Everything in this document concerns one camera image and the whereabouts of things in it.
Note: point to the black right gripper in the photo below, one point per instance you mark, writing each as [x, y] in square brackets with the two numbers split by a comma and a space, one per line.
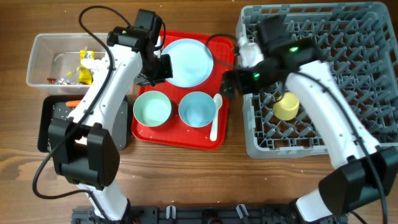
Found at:
[239, 74]

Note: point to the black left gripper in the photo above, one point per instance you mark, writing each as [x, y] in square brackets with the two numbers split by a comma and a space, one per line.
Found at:
[166, 73]

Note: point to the green bowl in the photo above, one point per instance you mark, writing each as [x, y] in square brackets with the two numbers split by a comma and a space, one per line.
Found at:
[152, 109]

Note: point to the yellow plastic cup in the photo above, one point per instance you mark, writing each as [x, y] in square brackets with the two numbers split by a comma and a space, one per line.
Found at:
[287, 107]

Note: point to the red serving tray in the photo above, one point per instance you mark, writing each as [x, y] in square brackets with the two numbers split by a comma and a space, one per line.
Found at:
[175, 132]

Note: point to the yellow snack wrapper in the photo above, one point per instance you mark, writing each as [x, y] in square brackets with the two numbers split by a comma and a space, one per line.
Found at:
[85, 76]

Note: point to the orange carrot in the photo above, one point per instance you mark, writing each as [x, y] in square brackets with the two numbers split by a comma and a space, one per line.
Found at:
[72, 103]

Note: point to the red snack wrapper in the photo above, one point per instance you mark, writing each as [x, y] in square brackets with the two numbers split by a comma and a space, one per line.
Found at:
[61, 81]

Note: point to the white tissue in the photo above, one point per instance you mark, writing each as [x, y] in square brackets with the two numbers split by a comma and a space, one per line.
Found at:
[98, 68]

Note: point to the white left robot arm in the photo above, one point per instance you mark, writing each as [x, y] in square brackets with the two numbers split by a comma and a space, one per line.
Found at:
[83, 150]

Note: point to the light blue plate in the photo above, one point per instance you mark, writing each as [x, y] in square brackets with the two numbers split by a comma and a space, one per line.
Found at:
[192, 62]

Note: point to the white plastic spoon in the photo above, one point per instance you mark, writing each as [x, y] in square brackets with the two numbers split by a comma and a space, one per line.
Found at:
[218, 99]

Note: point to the light blue bowl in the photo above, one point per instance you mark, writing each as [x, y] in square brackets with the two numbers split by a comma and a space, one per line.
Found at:
[197, 109]

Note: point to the clear plastic bin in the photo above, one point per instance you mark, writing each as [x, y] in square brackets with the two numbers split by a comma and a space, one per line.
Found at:
[54, 55]

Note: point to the black plastic tray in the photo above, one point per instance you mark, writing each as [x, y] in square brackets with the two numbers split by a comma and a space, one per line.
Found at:
[55, 107]

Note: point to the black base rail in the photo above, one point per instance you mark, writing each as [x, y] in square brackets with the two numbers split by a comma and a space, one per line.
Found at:
[187, 215]

